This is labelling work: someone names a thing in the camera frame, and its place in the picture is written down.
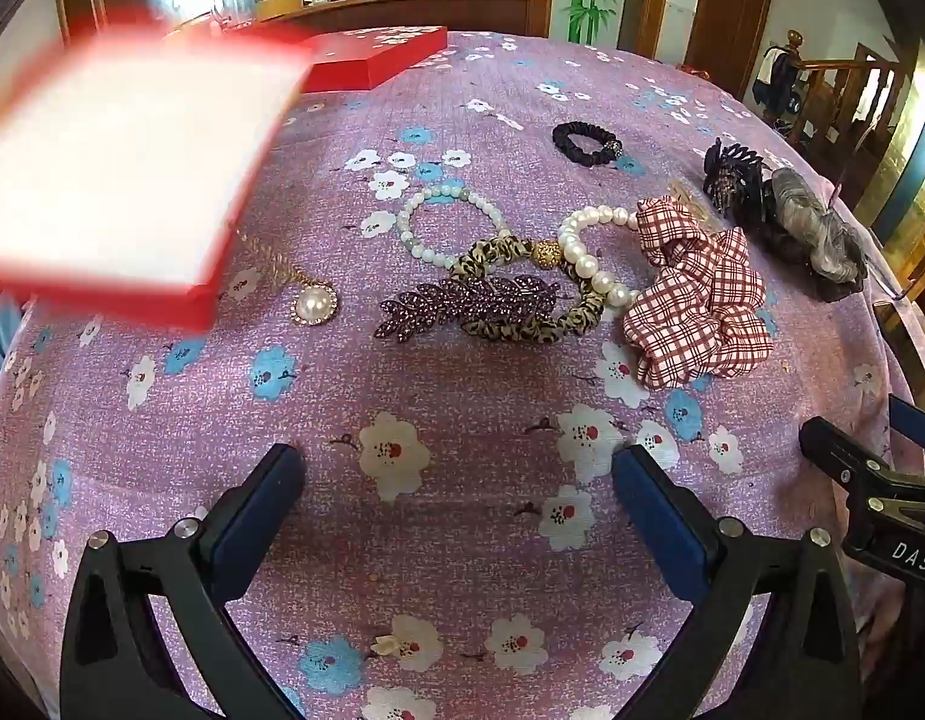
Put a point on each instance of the red plaid scrunchie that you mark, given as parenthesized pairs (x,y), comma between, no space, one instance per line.
(695,300)

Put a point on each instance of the blue cloth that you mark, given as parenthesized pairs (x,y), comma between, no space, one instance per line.
(1,345)

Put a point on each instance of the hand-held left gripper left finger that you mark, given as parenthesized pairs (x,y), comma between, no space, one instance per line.
(256,517)

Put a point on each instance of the wooden stair railing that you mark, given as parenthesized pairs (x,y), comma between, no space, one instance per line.
(837,97)

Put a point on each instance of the gold hair pin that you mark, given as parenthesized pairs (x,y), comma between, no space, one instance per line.
(687,199)

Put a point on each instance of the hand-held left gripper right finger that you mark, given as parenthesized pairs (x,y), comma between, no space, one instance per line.
(657,517)

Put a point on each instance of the red box with white inside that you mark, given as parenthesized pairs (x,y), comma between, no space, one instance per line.
(132,165)

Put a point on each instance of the purple leaf hair clip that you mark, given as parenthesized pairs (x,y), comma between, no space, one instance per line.
(462,304)

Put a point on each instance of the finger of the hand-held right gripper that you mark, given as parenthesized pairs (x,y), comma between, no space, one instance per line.
(875,510)
(903,427)

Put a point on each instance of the brown wooden door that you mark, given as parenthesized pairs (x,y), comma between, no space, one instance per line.
(732,7)

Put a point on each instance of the gold pearl brooch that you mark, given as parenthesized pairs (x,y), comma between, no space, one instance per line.
(315,305)

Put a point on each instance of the red box lid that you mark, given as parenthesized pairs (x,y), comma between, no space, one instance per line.
(372,56)

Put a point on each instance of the wooden counter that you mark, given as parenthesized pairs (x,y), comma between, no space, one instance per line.
(402,7)

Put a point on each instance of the hanging clothes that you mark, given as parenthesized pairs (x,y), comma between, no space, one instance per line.
(777,79)

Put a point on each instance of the black hair claw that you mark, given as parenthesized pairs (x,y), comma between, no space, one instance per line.
(721,172)

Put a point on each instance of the black scrunchie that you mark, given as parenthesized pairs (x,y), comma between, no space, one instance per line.
(564,146)

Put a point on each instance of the leopard print scrunchie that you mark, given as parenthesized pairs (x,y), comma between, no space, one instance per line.
(492,251)

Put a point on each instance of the grey brown hair scrunchie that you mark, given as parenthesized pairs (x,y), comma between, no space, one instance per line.
(815,240)

